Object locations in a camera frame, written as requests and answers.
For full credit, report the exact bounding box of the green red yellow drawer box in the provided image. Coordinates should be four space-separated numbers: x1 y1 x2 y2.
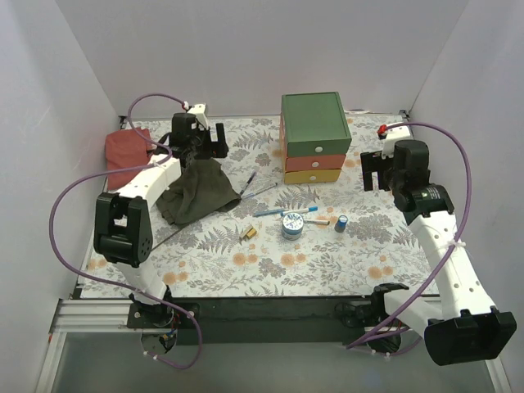
279 92 352 179

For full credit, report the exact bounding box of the thin dark stick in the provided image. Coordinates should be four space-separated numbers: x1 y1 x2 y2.
152 226 190 251

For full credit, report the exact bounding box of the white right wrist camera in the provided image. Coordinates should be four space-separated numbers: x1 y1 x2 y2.
377 124 413 160

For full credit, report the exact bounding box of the small blue cylinder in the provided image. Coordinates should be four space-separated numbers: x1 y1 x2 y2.
335 215 348 233

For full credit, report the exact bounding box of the dark green cloth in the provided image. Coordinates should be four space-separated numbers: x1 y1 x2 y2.
156 159 241 228

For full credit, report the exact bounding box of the white marker green cap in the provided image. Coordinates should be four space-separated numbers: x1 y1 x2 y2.
303 219 331 226

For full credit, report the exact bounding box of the light blue pen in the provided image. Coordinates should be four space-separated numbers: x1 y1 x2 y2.
253 209 284 217

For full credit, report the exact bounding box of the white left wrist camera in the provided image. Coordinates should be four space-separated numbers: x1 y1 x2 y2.
187 103 210 129

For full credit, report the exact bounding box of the floral table mat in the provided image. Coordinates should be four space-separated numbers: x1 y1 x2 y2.
80 114 441 299

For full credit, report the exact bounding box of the red cloth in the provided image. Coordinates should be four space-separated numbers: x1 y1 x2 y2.
105 127 158 192

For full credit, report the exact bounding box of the blue white round tin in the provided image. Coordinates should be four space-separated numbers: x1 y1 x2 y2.
282 213 305 241

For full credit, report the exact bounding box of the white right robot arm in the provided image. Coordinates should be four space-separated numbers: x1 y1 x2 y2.
360 140 517 366

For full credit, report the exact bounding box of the purple pen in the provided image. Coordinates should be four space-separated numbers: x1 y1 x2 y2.
239 171 257 196

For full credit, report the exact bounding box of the tan eraser block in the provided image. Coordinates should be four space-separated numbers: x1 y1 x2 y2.
240 225 257 242

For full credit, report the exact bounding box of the blue long nib marker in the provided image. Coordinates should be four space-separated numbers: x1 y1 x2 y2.
242 183 278 200

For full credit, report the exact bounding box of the aluminium front rail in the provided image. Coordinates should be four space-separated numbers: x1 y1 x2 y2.
38 300 511 392

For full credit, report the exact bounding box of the white marker blue cap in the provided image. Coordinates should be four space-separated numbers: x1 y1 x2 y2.
280 206 318 217

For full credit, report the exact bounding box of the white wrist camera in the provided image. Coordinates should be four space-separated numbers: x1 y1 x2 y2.
187 103 210 129
377 124 413 160

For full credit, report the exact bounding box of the yellow bottom drawer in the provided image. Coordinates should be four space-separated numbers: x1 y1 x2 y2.
283 169 341 184

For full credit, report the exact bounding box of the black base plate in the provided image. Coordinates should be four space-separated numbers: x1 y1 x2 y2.
126 296 414 347

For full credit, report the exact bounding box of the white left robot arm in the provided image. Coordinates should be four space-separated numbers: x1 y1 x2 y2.
93 107 228 328

